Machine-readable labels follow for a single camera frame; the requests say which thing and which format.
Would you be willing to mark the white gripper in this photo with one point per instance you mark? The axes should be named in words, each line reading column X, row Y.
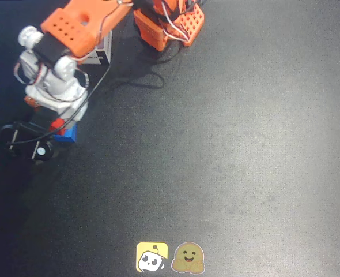
column 67, row 111

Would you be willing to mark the red cube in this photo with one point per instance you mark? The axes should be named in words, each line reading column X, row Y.
column 56, row 125

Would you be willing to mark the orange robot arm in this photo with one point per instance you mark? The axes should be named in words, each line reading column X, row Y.
column 80, row 23

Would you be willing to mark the blue cube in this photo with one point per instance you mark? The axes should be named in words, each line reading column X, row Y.
column 67, row 135

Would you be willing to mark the white cardboard box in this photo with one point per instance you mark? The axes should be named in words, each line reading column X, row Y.
column 103, row 49

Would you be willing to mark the yellow robot face sticker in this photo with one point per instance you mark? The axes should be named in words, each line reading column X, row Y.
column 151, row 256

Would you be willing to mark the hugging face emoji sticker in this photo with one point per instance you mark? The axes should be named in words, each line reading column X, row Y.
column 188, row 257

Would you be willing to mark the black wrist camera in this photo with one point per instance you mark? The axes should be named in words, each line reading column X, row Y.
column 28, row 142

